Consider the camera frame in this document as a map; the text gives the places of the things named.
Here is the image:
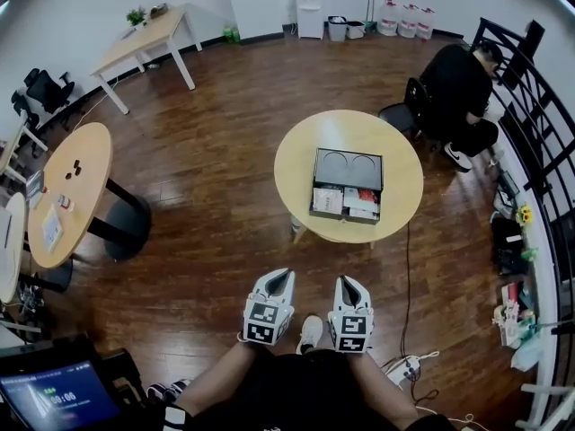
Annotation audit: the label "grey flat device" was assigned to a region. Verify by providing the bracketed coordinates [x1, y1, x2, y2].
[25, 171, 44, 209]

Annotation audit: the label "black floor cable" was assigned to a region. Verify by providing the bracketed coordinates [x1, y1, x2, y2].
[398, 220, 413, 359]

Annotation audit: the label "white booklet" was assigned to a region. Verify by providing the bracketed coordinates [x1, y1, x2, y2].
[40, 204, 65, 253]

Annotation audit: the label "teal plastic bag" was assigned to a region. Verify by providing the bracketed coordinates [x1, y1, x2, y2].
[511, 325, 545, 372]

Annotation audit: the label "white power strip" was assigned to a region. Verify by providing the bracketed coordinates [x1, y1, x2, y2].
[385, 355, 422, 388]

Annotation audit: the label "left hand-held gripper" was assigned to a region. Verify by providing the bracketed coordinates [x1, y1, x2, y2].
[236, 268, 296, 347]

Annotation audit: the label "grey trash bin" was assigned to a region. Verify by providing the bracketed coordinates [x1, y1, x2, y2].
[326, 14, 348, 43]

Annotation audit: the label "person's white shoe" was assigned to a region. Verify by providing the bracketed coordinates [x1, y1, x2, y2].
[296, 314, 325, 355]

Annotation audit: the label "white card packet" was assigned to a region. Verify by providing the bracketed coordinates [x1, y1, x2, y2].
[343, 186, 379, 220]

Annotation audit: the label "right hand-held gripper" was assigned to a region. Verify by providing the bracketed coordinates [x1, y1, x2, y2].
[326, 275, 376, 355]

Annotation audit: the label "tablet screen with timer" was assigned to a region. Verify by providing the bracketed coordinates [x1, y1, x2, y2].
[0, 358, 123, 431]

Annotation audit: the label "black office chair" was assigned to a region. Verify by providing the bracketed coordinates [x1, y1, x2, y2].
[11, 67, 75, 130]

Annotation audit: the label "black white striped sneaker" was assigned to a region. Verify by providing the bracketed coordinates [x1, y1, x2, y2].
[146, 383, 170, 404]
[165, 378, 190, 400]

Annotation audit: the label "black box of white packets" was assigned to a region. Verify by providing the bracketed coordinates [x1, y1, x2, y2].
[308, 185, 382, 226]

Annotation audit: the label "white water dispenser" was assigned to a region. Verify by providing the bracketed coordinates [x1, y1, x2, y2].
[294, 0, 325, 40]

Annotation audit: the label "black framed picture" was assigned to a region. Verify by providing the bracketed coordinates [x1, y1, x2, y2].
[492, 171, 522, 218]

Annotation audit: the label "person's left forearm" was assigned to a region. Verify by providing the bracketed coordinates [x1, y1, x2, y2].
[177, 341, 261, 418]

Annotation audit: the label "desk with white legs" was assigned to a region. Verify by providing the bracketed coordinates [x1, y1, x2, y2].
[0, 113, 49, 184]

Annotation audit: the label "flower bouquet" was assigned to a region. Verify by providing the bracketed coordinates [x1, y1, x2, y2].
[492, 298, 540, 349]

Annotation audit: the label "clear water jug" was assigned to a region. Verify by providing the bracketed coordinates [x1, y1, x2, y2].
[376, 0, 401, 38]
[416, 6, 437, 41]
[397, 3, 420, 40]

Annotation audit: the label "person's right forearm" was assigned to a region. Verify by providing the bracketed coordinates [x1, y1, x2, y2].
[345, 350, 422, 428]

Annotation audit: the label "rectangular wooden table white legs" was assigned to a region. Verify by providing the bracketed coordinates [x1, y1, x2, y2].
[91, 3, 204, 116]

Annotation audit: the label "green potted plant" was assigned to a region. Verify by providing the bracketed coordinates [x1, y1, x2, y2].
[125, 5, 148, 31]

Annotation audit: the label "red book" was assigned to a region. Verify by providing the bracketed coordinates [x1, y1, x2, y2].
[500, 280, 523, 305]

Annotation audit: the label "black metal railing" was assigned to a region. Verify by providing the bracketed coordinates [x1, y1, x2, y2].
[471, 15, 575, 431]

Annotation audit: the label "white paper packet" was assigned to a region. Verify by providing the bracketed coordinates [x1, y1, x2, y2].
[312, 187, 345, 216]

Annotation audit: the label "round wooden table black base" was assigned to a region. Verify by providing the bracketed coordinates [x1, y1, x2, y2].
[27, 122, 152, 271]

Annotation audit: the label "person's black shirt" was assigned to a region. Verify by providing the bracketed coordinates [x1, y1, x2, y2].
[178, 347, 451, 431]

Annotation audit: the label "green broom with dustpan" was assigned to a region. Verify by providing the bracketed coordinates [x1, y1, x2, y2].
[362, 0, 379, 35]

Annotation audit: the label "black bag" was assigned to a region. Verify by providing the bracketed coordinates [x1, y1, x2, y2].
[490, 215, 529, 277]

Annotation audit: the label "round white table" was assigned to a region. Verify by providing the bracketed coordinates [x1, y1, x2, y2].
[0, 191, 28, 305]

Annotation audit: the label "round light wooden table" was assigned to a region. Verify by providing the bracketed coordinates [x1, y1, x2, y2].
[273, 109, 425, 246]

